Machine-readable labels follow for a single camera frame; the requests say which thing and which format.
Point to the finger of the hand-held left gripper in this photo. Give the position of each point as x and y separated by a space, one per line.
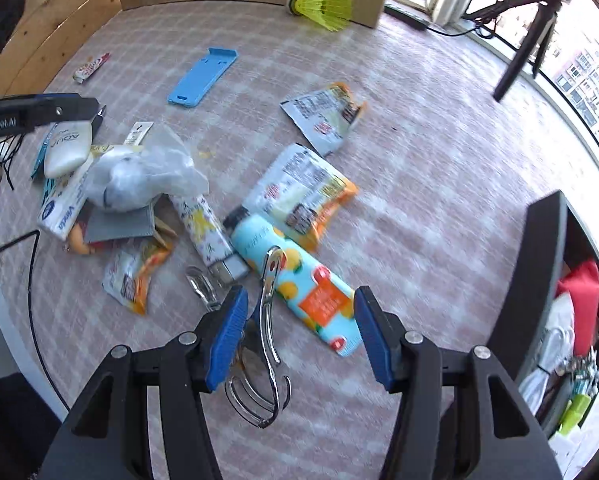
66 107

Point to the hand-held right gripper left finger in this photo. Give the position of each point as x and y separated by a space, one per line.
227 340

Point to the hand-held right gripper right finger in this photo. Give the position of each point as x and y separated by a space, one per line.
372 342

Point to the metal squeezer tool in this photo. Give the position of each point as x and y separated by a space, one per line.
269 310

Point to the black storage box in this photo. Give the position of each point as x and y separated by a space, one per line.
542 260

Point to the pink plaid desktop cloth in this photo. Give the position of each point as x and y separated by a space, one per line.
429 185

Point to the white cream tube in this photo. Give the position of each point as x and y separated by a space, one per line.
68 150

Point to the red white candy stick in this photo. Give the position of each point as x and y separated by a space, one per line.
91 67

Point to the blue wipes packet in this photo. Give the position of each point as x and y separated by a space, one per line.
41 155

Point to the small metal clip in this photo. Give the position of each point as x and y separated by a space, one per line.
202 287

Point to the fruit print blue tube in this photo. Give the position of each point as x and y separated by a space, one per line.
304 285

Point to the white plush in plastic bag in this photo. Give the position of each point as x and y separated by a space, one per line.
134 175

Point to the dotted white tissue pack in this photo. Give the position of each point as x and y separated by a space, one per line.
61 210

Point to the patterned white bottle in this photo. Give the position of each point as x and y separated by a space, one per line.
204 230

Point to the coffee creamer sachet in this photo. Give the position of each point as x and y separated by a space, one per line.
299 195
324 120
134 275

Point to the grey logo card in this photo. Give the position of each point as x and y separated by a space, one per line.
119 224

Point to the blue phone stand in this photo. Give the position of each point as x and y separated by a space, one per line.
202 77

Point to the red soft item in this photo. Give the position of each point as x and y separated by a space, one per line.
582 300

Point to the green cosmetic tube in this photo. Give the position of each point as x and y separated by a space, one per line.
575 412

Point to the metal spring clip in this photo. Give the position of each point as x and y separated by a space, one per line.
587 367

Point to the person's dark clothing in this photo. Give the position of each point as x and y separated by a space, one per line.
9 430

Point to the yellow plastic shuttlecock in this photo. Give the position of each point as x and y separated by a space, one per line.
327 7

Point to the black tripod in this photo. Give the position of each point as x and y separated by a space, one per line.
524 45

